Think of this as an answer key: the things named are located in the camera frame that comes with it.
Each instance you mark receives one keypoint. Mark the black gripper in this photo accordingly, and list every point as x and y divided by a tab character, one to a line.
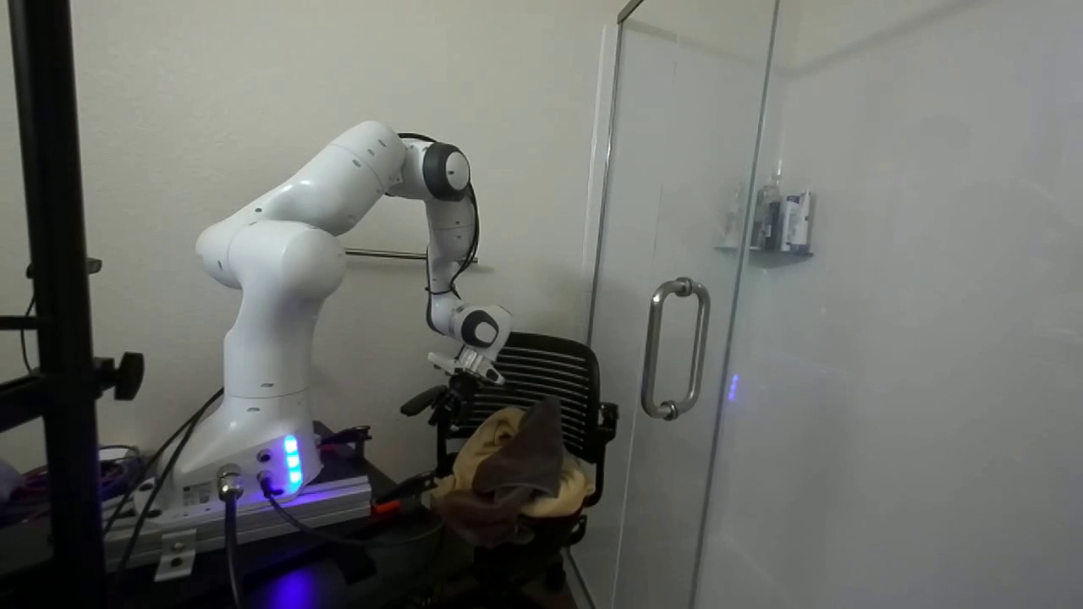
476	393

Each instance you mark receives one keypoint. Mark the brown towel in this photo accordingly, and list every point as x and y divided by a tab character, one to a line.
546	445

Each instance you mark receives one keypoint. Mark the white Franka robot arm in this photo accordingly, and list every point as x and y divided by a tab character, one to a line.
281	271

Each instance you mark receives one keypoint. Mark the yellow towel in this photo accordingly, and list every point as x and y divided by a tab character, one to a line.
496	435

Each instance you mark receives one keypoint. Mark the black mesh office chair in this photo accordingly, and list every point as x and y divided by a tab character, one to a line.
553	366

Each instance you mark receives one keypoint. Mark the orange black clamp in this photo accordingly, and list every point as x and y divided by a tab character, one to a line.
401	506

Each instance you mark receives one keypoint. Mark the black purple clamp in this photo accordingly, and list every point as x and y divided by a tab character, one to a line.
344	437

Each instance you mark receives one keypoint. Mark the glass shower door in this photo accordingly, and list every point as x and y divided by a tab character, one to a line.
678	146

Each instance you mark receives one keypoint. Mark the glass shower shelf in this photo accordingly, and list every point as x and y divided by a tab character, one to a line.
781	257

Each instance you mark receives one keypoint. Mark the tall soap bottle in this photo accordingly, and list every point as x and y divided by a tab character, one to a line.
767	223

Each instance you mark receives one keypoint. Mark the short toiletry bottle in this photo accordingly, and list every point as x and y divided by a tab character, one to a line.
799	223

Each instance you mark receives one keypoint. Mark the black metal stand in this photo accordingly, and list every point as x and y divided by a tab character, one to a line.
56	283

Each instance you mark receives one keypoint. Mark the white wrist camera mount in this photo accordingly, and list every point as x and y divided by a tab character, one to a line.
470	363

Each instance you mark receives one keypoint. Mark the metal towel rail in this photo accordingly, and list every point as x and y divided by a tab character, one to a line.
390	257

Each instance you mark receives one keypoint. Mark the aluminium base plate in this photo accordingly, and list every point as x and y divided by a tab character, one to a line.
226	512

